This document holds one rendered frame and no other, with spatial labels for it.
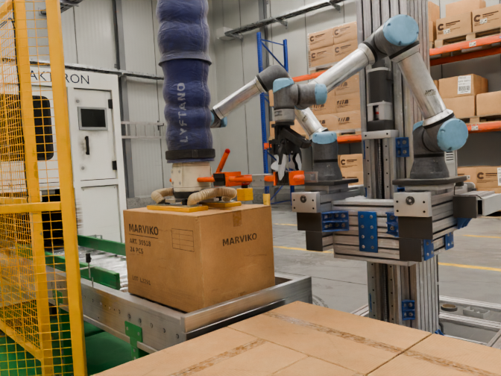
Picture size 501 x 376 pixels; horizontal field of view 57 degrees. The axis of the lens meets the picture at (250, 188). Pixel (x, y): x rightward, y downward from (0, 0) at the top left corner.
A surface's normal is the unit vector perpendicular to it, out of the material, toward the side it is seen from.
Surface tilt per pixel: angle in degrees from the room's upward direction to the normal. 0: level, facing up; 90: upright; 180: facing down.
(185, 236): 90
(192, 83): 78
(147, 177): 90
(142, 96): 90
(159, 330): 90
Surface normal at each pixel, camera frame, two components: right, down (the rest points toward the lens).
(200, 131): 0.45, -0.25
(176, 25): -0.11, -0.22
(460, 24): -0.65, 0.08
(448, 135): 0.17, 0.16
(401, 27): 0.04, -0.07
